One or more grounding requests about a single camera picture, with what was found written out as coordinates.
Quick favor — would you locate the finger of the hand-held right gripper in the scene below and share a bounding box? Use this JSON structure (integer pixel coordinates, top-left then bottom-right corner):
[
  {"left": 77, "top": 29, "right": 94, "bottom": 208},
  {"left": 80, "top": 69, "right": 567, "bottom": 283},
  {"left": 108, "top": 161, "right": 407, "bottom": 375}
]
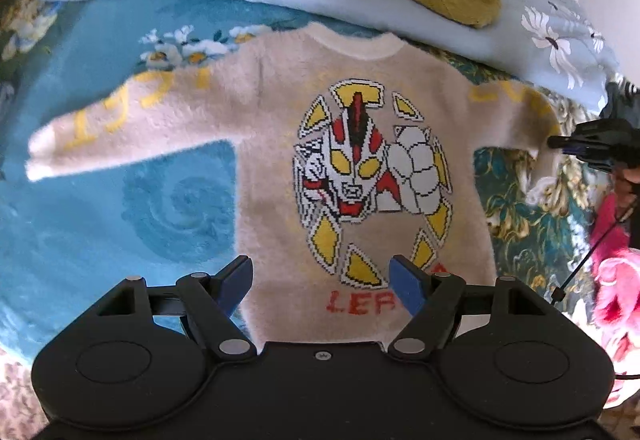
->
[{"left": 547, "top": 120, "right": 609, "bottom": 154}]

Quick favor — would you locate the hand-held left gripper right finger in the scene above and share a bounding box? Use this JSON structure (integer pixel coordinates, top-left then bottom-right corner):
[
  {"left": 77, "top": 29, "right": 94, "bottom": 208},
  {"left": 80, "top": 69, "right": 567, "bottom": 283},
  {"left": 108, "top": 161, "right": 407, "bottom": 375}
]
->
[{"left": 385, "top": 254, "right": 547, "bottom": 363}]

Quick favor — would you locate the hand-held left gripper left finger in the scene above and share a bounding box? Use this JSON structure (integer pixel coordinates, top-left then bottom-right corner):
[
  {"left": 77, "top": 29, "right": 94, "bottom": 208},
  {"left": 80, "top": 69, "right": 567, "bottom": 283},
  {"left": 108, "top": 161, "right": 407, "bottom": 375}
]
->
[{"left": 95, "top": 255, "right": 257, "bottom": 363}]

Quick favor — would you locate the beige fuzzy sweater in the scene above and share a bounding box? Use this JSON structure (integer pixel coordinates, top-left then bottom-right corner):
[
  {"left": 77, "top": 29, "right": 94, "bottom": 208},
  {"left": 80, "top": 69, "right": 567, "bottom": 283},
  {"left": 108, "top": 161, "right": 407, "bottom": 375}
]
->
[{"left": 25, "top": 22, "right": 567, "bottom": 347}]

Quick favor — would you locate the teal floral bed sheet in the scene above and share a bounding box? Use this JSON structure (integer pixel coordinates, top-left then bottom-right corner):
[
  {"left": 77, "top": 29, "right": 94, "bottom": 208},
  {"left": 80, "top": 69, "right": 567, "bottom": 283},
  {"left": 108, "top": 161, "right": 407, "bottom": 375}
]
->
[{"left": 0, "top": 0, "right": 612, "bottom": 357}]

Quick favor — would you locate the grey patterned blanket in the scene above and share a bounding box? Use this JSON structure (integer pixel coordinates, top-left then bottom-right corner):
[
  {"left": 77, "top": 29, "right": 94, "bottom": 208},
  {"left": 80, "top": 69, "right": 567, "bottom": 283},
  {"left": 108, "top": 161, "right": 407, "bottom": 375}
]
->
[{"left": 0, "top": 354, "right": 52, "bottom": 440}]

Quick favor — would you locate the black cable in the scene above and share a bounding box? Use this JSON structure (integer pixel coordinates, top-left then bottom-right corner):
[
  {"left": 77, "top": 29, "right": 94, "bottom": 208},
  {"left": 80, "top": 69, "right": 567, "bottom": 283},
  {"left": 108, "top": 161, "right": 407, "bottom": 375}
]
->
[{"left": 551, "top": 200, "right": 640, "bottom": 305}]

